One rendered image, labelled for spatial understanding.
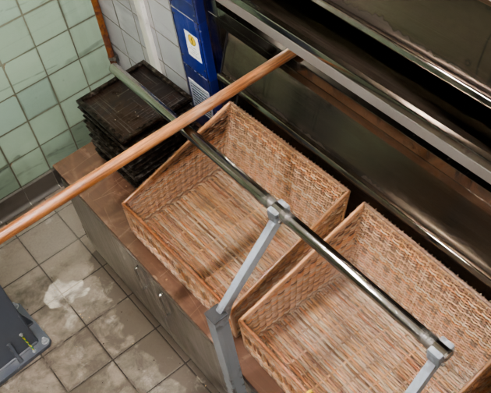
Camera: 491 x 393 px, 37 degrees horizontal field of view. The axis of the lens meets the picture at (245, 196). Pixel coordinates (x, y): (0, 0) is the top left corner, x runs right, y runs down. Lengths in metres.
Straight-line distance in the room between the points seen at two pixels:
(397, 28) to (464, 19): 0.17
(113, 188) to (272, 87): 0.73
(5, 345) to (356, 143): 1.58
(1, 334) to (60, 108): 1.01
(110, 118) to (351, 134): 0.85
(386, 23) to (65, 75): 1.87
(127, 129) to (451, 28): 1.21
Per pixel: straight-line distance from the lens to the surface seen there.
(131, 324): 2.95
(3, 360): 2.98
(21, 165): 3.36
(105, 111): 2.48
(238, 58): 2.29
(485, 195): 1.72
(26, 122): 3.25
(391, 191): 1.96
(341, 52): 1.67
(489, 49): 1.48
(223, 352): 1.89
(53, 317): 3.08
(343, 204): 2.13
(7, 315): 2.82
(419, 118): 1.48
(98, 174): 1.78
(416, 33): 1.57
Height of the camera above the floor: 2.47
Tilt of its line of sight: 50 degrees down
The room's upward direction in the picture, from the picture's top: 10 degrees counter-clockwise
